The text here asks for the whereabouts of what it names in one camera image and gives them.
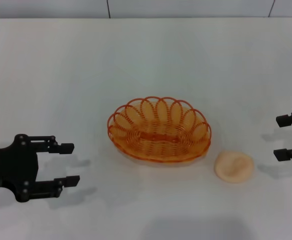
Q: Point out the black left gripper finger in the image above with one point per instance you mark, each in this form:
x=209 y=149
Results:
x=55 y=185
x=53 y=146

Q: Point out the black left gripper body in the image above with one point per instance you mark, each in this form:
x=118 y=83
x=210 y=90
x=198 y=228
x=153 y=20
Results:
x=10 y=167

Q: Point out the pale round bread bun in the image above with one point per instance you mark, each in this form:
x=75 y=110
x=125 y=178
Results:
x=233 y=167

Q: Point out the orange woven plastic basket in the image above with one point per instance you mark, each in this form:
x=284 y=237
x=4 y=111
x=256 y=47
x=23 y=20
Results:
x=158 y=135

